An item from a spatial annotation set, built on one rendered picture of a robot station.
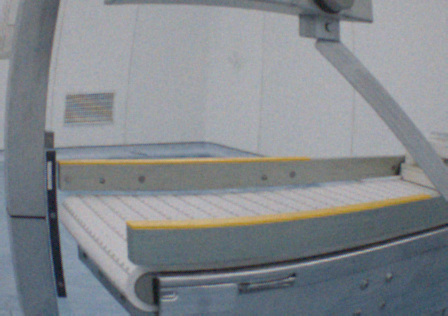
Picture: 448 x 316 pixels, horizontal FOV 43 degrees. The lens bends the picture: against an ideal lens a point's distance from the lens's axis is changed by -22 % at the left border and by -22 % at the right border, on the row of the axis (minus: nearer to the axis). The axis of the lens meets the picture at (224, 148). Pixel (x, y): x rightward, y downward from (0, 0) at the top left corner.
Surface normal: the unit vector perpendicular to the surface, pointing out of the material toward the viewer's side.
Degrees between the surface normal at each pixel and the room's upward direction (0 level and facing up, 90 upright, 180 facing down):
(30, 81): 90
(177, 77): 90
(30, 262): 90
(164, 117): 90
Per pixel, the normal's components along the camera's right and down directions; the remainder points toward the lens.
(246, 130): -0.82, 0.04
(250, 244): 0.46, 0.15
